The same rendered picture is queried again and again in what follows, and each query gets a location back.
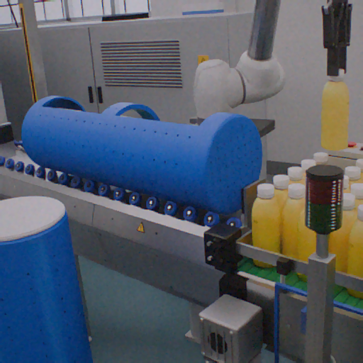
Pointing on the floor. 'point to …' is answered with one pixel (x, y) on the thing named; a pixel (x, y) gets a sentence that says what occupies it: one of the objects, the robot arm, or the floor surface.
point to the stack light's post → (320, 308)
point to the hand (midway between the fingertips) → (337, 61)
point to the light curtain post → (32, 49)
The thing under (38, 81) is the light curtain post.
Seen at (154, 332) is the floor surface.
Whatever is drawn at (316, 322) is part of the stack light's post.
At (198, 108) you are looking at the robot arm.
